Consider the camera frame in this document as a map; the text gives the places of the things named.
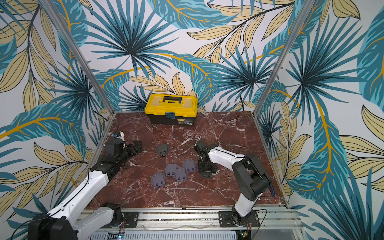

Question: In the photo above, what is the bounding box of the right aluminium frame post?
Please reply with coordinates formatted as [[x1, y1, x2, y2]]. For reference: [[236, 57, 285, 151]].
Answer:
[[253, 1, 314, 118]]

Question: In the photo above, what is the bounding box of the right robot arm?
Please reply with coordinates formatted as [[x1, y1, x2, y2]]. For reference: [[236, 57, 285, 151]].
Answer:
[[194, 141, 272, 226]]

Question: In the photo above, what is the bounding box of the yellow black toolbox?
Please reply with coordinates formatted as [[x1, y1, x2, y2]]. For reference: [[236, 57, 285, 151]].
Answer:
[[145, 94, 198, 126]]

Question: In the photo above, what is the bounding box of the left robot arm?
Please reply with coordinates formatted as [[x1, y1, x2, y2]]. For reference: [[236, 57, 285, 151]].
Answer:
[[28, 138, 142, 240]]

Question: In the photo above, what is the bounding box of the left aluminium frame post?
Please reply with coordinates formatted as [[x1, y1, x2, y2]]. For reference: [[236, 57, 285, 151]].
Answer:
[[41, 0, 115, 115]]

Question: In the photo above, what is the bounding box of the white perforated vent panel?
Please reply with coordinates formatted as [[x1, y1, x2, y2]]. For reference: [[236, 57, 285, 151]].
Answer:
[[86, 231, 238, 240]]

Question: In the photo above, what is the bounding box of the dark grey stand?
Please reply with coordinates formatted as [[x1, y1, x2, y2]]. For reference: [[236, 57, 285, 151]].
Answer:
[[157, 144, 169, 156], [199, 171, 217, 179]]

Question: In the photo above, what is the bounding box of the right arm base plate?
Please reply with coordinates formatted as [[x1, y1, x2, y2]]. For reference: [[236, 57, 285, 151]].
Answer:
[[218, 211, 260, 228]]

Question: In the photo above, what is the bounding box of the aluminium front rail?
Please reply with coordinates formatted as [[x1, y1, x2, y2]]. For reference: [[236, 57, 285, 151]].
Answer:
[[56, 208, 304, 232]]

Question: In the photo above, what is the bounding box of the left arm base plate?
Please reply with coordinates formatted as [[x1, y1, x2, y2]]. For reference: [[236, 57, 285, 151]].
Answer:
[[101, 212, 139, 231]]

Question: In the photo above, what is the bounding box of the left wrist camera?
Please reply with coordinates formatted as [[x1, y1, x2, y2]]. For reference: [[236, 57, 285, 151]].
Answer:
[[111, 131, 125, 142]]

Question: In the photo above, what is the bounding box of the lavender stand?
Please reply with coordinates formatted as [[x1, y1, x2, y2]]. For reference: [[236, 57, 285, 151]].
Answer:
[[165, 163, 178, 177], [175, 168, 187, 183], [151, 173, 166, 189], [183, 159, 197, 174]]

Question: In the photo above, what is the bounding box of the aluminium frame post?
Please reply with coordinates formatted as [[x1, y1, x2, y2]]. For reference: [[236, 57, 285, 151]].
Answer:
[[253, 1, 314, 118], [41, 0, 115, 115]]

